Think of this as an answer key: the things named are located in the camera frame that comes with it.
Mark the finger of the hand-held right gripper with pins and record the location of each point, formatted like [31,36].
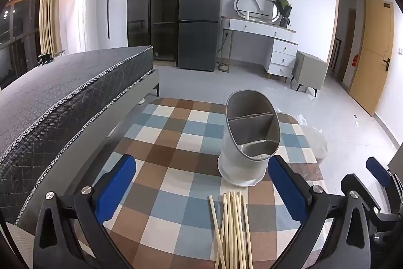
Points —
[377,168]
[385,215]

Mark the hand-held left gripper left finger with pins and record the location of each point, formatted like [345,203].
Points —
[115,190]

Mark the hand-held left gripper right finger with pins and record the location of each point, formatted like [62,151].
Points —
[286,190]

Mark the grey white utensil holder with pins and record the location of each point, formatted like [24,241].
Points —
[239,162]

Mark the bundle of wooden chopsticks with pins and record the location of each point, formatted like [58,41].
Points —
[233,225]

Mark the plaid tablecloth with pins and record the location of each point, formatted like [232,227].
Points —
[176,162]

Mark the clear plastic sheet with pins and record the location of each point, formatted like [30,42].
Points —
[303,120]

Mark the beige cushioned seat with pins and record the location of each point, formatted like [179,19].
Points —
[15,243]

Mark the grey quilted mattress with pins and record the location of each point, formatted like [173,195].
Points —
[47,98]

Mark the wooden door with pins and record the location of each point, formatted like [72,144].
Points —
[371,51]

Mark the grey nightstand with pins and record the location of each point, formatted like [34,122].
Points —
[310,70]

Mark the white vanity desk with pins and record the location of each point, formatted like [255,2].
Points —
[283,51]

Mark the small black device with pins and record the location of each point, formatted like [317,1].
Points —
[44,58]

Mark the dark window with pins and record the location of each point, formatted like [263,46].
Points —
[19,35]

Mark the oval vanity mirror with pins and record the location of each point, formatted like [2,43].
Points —
[267,9]

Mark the beige curtain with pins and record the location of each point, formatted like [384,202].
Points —
[48,20]

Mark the green potted plant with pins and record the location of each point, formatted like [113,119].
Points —
[283,6]

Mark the dark grey fridge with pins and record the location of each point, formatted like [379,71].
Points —
[198,4]

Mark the grey bed frame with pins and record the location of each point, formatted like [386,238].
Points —
[148,80]

